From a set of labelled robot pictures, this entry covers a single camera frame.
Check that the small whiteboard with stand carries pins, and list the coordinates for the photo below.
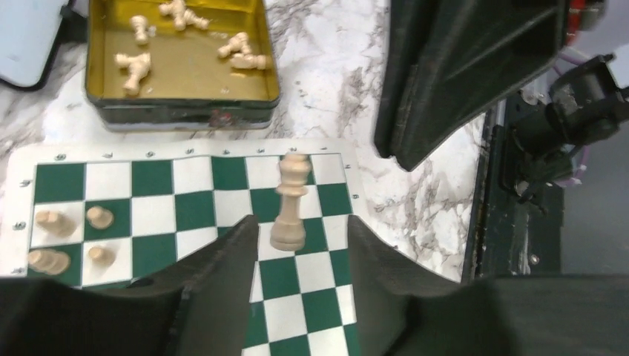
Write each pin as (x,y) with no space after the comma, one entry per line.
(29,38)

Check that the green white chess mat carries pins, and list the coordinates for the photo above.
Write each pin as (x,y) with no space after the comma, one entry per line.
(171,199)

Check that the white chess piece in tin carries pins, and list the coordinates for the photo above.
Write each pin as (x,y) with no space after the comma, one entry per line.
(239,43)

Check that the white king piece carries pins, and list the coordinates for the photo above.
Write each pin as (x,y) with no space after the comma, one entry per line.
(288,232)

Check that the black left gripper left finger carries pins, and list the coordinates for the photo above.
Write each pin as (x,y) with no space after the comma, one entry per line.
(197,306)

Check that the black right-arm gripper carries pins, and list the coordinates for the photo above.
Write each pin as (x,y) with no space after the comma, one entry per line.
(449,61)

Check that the white chess piece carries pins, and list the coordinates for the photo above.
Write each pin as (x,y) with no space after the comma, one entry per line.
(48,261)
(99,217)
(55,223)
(239,43)

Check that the gold tin with white pieces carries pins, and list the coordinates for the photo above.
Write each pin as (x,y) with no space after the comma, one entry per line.
(177,81)

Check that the white rook lying in tin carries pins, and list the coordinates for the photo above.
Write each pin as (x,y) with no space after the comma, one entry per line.
(250,61)

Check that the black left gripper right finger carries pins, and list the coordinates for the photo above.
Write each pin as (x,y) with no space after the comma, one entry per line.
(403,308)

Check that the white pawn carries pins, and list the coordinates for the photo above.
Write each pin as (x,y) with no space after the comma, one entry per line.
(139,25)
(101,256)
(188,17)

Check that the white pawn in tin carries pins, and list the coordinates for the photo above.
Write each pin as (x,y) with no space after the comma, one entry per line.
(139,25)
(188,17)

